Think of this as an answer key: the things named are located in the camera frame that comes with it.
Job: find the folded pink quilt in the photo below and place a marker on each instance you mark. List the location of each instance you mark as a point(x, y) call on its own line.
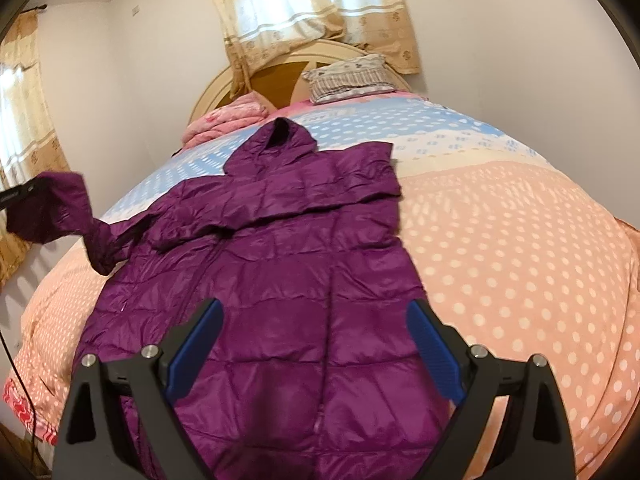
point(220, 117)

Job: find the striped patterned pillow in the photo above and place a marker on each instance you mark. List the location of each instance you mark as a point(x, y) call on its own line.
point(347, 80)

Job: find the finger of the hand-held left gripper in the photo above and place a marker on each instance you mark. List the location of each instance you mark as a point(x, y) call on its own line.
point(17, 195)

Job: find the beige floral side curtain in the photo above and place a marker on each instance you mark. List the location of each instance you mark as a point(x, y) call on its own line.
point(25, 125)

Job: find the beige floral window curtain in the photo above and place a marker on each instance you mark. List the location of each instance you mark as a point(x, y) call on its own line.
point(280, 5)

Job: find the cream wooden headboard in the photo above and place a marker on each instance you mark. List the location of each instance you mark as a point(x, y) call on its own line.
point(280, 72)

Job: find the polka dot bedspread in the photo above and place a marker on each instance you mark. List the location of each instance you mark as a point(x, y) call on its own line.
point(500, 260)

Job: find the purple down jacket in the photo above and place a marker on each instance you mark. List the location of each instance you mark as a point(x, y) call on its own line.
point(300, 285)

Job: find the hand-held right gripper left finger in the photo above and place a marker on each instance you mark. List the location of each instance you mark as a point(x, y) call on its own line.
point(197, 340)

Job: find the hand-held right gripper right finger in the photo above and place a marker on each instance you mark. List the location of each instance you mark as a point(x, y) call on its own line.
point(432, 345)

